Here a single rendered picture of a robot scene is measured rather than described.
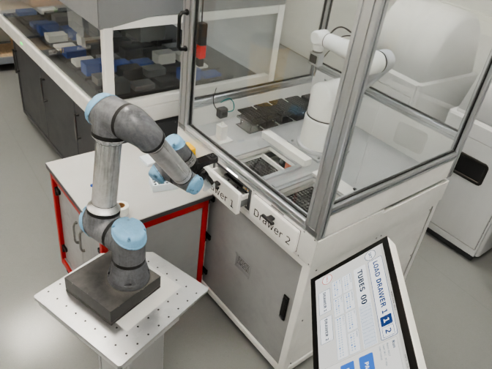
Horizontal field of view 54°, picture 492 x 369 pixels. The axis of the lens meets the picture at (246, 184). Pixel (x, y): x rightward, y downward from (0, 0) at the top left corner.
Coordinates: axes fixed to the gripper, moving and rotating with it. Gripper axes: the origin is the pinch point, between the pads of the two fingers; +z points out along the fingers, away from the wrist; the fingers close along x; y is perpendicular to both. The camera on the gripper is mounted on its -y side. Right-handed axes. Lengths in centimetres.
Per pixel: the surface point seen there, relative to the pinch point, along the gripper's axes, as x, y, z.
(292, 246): 45.0, -3.7, 10.8
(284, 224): 38.4, -7.6, 5.2
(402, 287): 99, -10, -26
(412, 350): 114, 3, -36
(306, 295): 54, 5, 33
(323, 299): 81, 6, -15
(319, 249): 55, -10, 10
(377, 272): 90, -10, -22
